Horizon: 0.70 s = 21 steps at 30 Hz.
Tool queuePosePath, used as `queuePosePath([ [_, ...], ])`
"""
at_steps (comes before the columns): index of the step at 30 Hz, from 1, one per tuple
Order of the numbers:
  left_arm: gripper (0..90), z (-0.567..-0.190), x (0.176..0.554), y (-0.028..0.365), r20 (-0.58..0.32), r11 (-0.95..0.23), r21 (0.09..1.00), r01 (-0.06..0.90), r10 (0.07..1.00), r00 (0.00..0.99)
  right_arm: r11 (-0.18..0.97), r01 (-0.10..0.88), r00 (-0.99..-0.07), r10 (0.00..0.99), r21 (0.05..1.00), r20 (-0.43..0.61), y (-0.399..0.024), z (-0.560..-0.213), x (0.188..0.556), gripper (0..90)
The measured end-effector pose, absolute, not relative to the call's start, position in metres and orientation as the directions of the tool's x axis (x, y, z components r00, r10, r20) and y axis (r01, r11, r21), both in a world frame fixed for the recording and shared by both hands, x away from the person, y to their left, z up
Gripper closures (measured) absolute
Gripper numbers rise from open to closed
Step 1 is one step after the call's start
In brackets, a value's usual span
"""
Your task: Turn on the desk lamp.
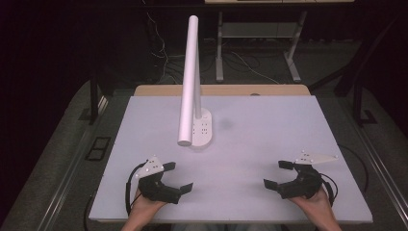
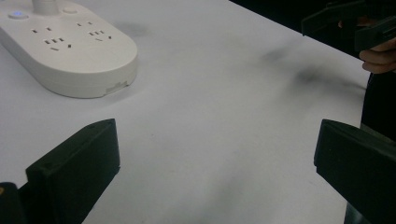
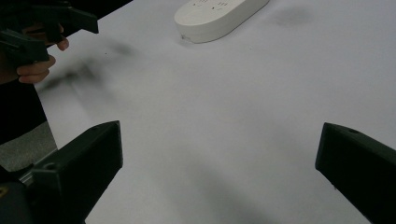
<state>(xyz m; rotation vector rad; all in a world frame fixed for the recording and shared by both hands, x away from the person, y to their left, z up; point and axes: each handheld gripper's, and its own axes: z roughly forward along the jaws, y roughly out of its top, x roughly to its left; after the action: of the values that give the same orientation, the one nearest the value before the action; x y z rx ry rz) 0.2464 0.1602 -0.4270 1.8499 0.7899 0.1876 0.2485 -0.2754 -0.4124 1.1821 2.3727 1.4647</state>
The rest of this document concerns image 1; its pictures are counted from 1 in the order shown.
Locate white table board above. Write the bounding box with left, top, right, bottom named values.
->
left=88, top=94, right=374, bottom=224

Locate black floor frame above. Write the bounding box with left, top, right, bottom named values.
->
left=84, top=136, right=113, bottom=162

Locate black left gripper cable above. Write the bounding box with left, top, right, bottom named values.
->
left=124, top=161, right=148, bottom=217

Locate white desk lamp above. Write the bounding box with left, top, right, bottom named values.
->
left=177, top=14, right=214, bottom=148

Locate person's left hand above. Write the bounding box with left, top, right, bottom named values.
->
left=129, top=188, right=168, bottom=219

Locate large black metal stand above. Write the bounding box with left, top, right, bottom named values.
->
left=308, top=13, right=402, bottom=128

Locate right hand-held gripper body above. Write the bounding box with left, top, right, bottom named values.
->
left=276, top=150, right=339, bottom=200

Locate thin white cable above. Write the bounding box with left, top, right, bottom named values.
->
left=229, top=50, right=281, bottom=86

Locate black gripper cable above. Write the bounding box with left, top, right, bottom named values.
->
left=319, top=172, right=340, bottom=207
left=124, top=161, right=148, bottom=217

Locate metal floor rail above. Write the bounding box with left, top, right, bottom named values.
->
left=38, top=95, right=110, bottom=231
left=340, top=102, right=408, bottom=222

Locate wooden table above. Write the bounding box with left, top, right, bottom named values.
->
left=133, top=84, right=312, bottom=97

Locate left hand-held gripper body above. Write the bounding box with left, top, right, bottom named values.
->
left=134, top=154, right=181, bottom=205

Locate person's right hand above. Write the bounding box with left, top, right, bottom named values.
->
left=288, top=187, right=335, bottom=219

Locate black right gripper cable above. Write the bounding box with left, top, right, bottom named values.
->
left=319, top=172, right=340, bottom=207

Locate grey metal desk frame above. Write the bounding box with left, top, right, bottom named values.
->
left=204, top=0, right=356, bottom=84

